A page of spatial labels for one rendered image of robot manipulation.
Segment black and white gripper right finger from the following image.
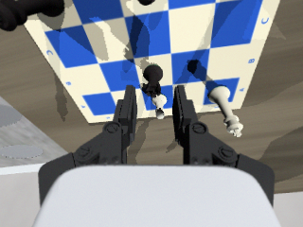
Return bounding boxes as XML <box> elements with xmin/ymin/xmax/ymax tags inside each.
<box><xmin>172</xmin><ymin>85</ymin><xmax>275</xmax><ymax>208</ymax></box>

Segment blue and cream chessboard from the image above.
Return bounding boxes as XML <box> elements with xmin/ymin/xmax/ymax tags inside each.
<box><xmin>24</xmin><ymin>0</ymin><xmax>280</xmax><ymax>123</ymax></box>

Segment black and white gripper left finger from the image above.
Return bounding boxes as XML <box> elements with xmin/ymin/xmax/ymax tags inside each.
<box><xmin>38</xmin><ymin>85</ymin><xmax>137</xmax><ymax>208</ymax></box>

